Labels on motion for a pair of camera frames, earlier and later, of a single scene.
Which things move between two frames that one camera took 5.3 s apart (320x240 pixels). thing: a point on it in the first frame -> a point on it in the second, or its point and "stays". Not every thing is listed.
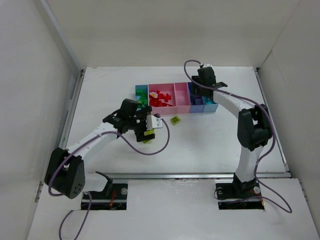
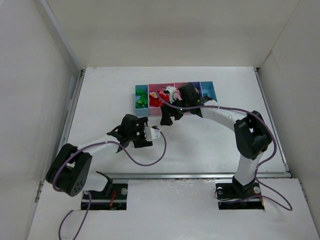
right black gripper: x=199 y=91 -> x=172 y=110
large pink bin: x=164 y=88 stays
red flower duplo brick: x=153 y=94 stays
